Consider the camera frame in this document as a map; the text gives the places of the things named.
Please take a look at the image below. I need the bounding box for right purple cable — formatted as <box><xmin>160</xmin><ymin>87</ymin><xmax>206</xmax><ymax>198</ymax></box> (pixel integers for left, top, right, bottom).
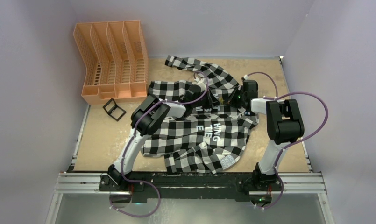
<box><xmin>244</xmin><ymin>71</ymin><xmax>329</xmax><ymax>211</ymax></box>

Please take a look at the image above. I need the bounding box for small black frame stand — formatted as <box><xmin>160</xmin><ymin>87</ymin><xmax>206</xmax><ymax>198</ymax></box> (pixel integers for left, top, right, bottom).
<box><xmin>102</xmin><ymin>98</ymin><xmax>127</xmax><ymax>121</ymax></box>

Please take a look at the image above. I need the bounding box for black aluminium mounting rail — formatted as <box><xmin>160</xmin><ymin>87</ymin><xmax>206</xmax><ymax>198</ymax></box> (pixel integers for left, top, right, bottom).
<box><xmin>55</xmin><ymin>172</ymin><xmax>326</xmax><ymax>203</ymax></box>

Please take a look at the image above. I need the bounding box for black white plaid shirt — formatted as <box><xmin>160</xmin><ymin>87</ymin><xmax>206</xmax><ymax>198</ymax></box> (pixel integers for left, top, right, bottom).
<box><xmin>141</xmin><ymin>56</ymin><xmax>259</xmax><ymax>174</ymax></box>

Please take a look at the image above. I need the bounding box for orange plastic file organizer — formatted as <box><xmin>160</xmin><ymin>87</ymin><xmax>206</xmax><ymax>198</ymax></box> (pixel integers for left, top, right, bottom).
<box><xmin>73</xmin><ymin>20</ymin><xmax>149</xmax><ymax>105</ymax></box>

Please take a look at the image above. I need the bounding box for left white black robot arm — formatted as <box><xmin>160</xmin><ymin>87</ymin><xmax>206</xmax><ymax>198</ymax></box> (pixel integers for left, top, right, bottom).
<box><xmin>107</xmin><ymin>84</ymin><xmax>220</xmax><ymax>191</ymax></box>

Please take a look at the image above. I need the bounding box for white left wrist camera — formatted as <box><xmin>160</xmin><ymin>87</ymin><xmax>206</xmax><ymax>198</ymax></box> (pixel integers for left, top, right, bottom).
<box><xmin>196</xmin><ymin>78</ymin><xmax>207</xmax><ymax>90</ymax></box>

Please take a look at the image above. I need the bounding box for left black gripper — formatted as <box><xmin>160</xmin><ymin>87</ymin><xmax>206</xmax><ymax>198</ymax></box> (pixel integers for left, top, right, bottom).
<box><xmin>192</xmin><ymin>89</ymin><xmax>221</xmax><ymax>110</ymax></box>

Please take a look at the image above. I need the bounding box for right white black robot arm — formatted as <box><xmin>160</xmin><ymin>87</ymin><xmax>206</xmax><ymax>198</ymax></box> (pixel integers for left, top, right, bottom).
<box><xmin>227</xmin><ymin>79</ymin><xmax>305</xmax><ymax>190</ymax></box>

